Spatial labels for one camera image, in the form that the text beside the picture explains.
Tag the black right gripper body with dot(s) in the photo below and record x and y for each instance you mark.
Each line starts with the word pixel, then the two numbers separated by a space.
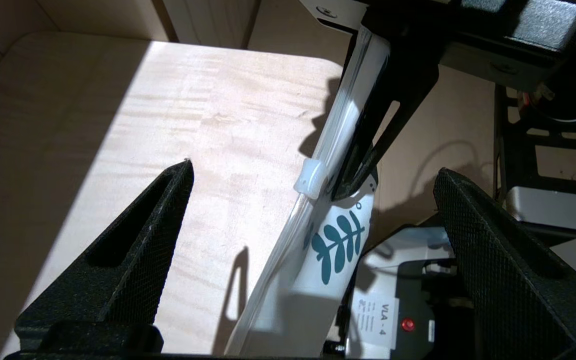
pixel 493 30

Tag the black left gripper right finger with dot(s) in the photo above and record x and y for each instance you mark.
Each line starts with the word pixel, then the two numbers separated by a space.
pixel 518 290

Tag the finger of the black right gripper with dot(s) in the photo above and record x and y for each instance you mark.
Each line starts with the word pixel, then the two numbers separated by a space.
pixel 408 75

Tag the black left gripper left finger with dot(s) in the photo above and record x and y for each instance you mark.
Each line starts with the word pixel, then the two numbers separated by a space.
pixel 118 270

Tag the white floral zipper pouch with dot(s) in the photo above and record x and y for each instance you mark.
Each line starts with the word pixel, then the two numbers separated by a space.
pixel 293 280

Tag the grey robot base red button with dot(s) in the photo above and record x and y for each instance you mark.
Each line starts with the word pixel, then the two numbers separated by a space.
pixel 383 310

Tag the light wooden desk with hutch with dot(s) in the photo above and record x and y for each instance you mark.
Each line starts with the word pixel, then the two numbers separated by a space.
pixel 118 125

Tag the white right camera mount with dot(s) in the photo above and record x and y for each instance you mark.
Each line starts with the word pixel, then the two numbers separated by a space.
pixel 333 10

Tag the black perforated metal frame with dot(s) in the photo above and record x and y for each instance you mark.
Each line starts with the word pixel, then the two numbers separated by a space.
pixel 500 150

